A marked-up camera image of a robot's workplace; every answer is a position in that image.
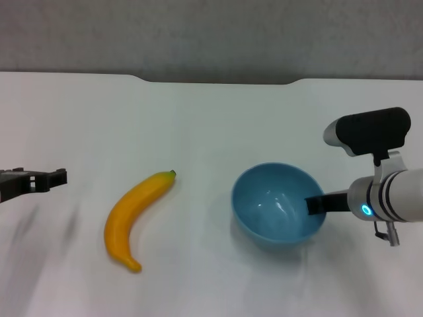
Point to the yellow banana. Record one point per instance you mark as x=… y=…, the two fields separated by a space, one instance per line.
x=122 y=211

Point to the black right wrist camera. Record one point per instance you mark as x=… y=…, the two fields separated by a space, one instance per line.
x=373 y=130

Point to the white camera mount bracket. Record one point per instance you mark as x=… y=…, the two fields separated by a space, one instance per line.
x=393 y=163

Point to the blue bowl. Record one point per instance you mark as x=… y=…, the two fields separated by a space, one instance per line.
x=271 y=214

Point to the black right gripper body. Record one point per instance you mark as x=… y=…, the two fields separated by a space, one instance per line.
x=337 y=201

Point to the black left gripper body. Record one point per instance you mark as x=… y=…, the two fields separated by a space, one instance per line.
x=13 y=185

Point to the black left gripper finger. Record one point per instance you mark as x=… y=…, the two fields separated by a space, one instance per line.
x=53 y=180

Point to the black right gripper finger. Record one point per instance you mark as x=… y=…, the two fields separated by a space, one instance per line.
x=315 y=205

